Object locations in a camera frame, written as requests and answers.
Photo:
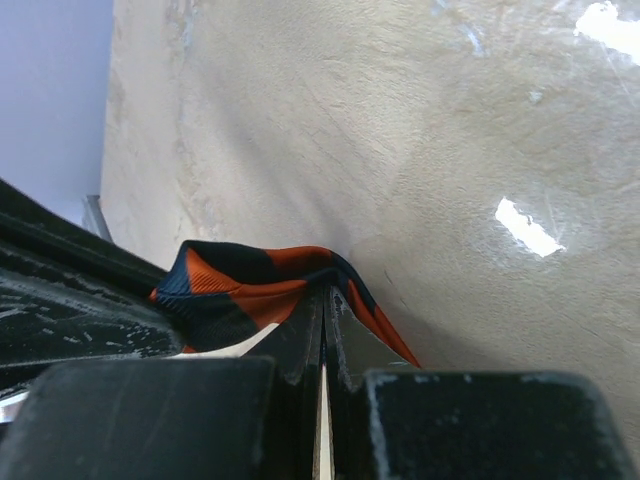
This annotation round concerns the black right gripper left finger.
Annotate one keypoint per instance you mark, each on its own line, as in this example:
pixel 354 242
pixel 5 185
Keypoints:
pixel 247 417

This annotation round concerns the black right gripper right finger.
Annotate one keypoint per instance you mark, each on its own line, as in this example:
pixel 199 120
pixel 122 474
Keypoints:
pixel 391 420

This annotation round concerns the orange navy striped tie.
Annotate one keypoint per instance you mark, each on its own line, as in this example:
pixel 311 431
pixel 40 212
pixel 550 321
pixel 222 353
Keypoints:
pixel 223 293

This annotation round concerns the aluminium frame rail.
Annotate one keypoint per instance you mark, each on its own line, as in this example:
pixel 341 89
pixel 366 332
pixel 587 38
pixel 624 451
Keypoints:
pixel 93 219

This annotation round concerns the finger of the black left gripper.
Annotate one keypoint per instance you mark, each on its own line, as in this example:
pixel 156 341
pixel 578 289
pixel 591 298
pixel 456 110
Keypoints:
pixel 67 294

